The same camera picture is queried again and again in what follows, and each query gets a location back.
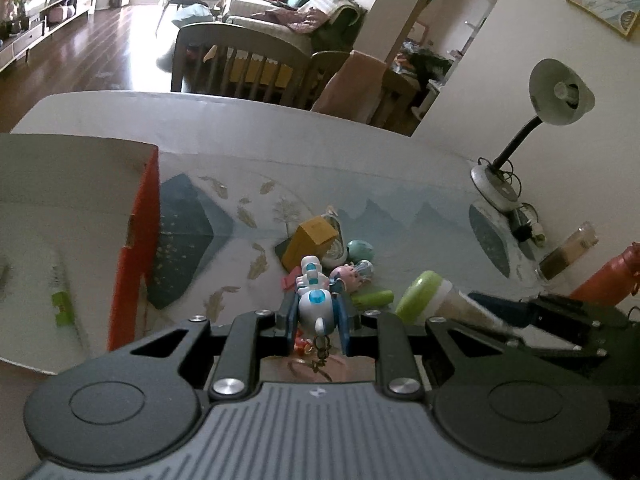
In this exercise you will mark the green and white bottle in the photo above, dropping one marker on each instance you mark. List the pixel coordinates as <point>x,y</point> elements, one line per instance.
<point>425,296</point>

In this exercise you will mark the red and white storage box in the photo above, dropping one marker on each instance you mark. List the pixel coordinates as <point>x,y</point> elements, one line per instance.
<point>65,240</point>

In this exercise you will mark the teal egg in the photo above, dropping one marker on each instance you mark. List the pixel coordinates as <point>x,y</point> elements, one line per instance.
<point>361,249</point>

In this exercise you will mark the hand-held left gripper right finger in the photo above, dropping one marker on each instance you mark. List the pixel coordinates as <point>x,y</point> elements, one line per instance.
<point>345,321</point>

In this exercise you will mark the green stick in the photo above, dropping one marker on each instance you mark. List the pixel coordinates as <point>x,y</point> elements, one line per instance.
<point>372,298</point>

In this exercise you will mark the grey correction tape dispenser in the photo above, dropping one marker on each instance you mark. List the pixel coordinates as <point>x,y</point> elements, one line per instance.
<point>334,245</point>

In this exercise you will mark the clear glass bottle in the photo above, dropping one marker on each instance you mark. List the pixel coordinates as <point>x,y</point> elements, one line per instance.
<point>567,252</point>

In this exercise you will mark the orange bottle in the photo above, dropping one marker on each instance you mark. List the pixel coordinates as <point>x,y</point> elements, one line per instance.
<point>612,275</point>

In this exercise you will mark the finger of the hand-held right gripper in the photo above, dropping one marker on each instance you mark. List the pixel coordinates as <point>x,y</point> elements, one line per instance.
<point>545,342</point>
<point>505,306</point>

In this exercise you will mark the beige sofa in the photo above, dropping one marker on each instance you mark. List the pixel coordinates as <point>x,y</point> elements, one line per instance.
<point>280,15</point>

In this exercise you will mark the white tube with green label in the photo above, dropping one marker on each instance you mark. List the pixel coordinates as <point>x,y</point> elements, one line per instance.
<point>62,300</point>

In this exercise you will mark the white and blue robot toy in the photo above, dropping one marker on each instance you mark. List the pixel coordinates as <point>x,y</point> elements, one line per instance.
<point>314,296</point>

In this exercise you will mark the grey desk lamp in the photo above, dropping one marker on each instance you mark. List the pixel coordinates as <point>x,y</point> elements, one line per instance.
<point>555,91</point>

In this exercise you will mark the small yellow cardboard box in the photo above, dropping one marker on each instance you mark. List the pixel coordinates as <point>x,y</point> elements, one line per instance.
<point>311,241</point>

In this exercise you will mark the wooden tv cabinet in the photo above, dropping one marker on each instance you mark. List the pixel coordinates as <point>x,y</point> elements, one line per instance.
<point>50,22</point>

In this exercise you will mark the potted flowers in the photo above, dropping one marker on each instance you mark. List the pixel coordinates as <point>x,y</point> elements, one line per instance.
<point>12,7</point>

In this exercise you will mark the printed table mat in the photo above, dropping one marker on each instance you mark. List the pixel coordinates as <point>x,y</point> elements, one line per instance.
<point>410,210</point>

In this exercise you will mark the dark wooden chair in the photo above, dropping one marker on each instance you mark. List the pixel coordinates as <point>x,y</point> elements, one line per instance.
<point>235,52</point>

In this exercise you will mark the wooden chair with peach cloth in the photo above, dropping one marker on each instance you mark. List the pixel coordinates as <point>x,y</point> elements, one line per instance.
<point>360,85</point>

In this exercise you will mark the patterned blanket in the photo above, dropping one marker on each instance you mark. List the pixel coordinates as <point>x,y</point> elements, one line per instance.
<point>306,21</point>

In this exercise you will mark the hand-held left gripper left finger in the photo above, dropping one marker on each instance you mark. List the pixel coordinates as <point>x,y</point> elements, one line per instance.
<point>287,311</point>

